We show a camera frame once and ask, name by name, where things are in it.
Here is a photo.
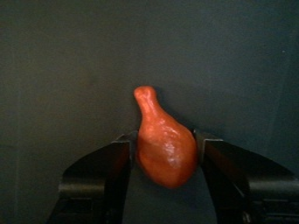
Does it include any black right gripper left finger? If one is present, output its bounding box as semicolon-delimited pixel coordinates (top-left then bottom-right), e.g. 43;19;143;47
46;129;139;224

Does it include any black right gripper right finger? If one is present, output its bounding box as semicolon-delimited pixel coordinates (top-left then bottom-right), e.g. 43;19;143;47
192;129;299;224

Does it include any orange toy chicken drumstick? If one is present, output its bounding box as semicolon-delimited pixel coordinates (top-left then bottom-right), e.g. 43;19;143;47
134;85;199;190

